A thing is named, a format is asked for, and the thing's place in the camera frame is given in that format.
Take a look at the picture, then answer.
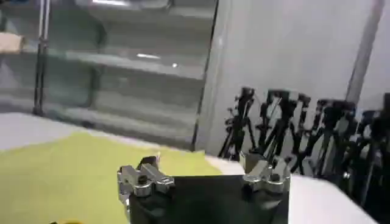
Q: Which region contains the grey vertical pole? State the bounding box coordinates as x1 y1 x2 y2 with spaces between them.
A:
345 0 386 104

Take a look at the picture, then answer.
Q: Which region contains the grey metal shelf rack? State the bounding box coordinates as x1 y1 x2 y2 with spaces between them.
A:
0 0 219 152

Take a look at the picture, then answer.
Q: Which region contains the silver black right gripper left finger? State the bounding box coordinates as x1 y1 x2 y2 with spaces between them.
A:
116 155 176 205

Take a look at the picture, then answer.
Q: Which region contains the yellow-green cloth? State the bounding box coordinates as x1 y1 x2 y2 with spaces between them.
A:
0 131 222 224

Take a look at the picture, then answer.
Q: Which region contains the beige cardboard box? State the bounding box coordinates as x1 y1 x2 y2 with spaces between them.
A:
0 32 26 54

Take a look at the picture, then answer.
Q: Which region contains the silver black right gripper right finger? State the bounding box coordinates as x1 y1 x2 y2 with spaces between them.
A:
239 151 291 194

